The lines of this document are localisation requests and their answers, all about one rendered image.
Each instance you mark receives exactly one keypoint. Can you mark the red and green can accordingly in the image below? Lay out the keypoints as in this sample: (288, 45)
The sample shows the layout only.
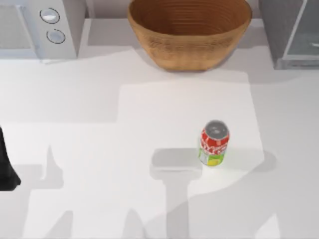
(214, 147)

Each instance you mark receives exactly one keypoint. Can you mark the brown woven basket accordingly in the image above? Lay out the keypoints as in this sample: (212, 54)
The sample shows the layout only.
(189, 39)

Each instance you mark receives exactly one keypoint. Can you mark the white microwave knob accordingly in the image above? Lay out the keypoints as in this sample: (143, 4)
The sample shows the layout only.
(55, 35)
(49, 15)

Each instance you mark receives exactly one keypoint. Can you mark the pale microwave oven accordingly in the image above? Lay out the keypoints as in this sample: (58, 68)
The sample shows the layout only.
(37, 30)

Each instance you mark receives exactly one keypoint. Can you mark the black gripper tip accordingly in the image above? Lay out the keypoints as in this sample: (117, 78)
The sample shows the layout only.
(5, 169)

